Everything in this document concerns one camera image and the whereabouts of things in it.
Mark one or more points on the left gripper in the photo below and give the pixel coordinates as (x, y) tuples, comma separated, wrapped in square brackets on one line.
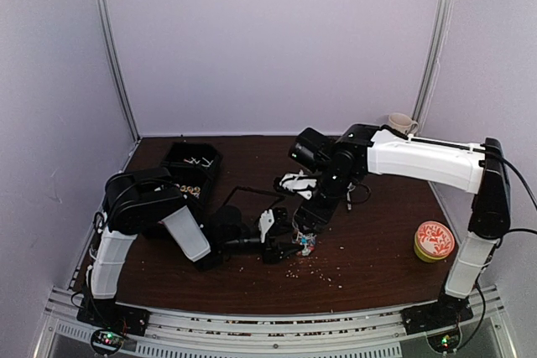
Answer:
[(277, 253)]

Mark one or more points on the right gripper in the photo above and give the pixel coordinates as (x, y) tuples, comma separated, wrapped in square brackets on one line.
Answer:
[(309, 215)]

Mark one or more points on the clear plastic jar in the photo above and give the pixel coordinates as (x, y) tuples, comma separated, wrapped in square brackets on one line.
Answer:
[(301, 247)]

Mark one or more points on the black three-compartment candy bin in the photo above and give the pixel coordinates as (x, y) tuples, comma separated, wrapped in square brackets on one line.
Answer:
[(183, 173)]

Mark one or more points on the metal scoop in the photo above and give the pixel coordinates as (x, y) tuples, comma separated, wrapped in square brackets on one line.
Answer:
[(349, 198)]

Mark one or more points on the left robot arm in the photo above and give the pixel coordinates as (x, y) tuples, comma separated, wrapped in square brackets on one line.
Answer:
[(153, 199)]

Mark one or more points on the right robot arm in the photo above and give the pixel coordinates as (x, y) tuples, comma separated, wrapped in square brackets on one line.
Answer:
[(331, 165)]

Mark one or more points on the swirl lollipops pile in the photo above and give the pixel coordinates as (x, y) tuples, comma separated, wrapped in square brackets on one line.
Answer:
[(194, 191)]

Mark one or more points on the green bowl with red lid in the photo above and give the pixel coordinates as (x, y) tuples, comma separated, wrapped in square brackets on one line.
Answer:
[(433, 242)]

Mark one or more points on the cream patterned mug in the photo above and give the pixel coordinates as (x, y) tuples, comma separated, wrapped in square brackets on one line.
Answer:
[(403, 123)]

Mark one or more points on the small round lollipops pile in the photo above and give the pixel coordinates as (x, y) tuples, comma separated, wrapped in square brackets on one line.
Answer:
[(201, 162)]

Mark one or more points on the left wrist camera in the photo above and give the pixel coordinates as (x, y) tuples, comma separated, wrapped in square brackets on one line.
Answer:
[(274, 222)]

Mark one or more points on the front aluminium rail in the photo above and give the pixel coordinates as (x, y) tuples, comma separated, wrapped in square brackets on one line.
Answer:
[(179, 333)]

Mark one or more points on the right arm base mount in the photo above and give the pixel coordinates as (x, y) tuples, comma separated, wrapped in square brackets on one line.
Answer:
[(440, 321)]

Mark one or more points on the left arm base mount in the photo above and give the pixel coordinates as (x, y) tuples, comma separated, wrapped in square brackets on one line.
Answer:
[(114, 323)]

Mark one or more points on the right aluminium frame post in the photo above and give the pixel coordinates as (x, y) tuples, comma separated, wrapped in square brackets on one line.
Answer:
[(427, 83)]

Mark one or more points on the aluminium frame post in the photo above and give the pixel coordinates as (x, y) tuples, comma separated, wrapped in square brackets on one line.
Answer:
[(115, 68), (427, 83)]

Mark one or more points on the left aluminium frame post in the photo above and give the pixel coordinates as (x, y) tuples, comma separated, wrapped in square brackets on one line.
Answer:
[(115, 68)]

